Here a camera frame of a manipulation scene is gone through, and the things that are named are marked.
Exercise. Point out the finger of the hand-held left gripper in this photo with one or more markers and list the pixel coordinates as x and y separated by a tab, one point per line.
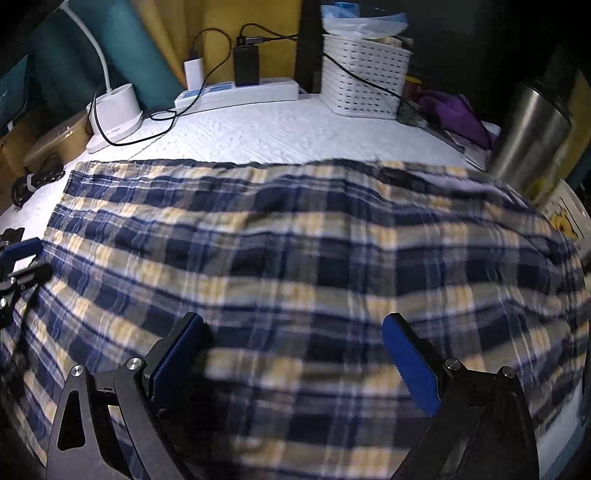
27	274
23	249

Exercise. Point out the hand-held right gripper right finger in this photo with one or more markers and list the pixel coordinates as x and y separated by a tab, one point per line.
411	369

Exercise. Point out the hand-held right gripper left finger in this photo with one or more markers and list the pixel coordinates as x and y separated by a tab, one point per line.
178	364

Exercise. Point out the blue plaid pants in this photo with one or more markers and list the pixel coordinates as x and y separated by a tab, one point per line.
300	258

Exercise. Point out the white desk lamp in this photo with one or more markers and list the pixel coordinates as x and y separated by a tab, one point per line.
115	110

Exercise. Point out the cream mug with bear print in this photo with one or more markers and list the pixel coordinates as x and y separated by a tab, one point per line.
568	217

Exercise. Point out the teal curtain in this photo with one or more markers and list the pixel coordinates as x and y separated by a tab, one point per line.
138	55

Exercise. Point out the white charger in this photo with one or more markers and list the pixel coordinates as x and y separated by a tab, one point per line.
194	71

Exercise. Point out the white textured tablecloth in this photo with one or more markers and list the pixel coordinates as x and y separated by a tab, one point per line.
277	134

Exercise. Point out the purple cloth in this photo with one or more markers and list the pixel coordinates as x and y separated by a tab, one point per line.
457	115

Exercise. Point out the steel tumbler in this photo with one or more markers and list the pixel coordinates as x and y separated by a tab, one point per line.
531	129

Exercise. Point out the brown jar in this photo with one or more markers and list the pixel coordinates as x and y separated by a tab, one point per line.
412	87

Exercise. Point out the white power strip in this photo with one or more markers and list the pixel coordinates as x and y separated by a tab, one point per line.
258	92

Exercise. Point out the black charger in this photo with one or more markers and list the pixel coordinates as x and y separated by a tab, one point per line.
245	64

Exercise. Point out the white perforated basket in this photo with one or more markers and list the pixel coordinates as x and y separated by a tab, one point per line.
364	74

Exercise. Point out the dark window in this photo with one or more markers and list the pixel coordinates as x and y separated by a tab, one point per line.
461	37

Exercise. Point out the blue tissue packet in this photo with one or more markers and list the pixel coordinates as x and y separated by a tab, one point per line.
360	21

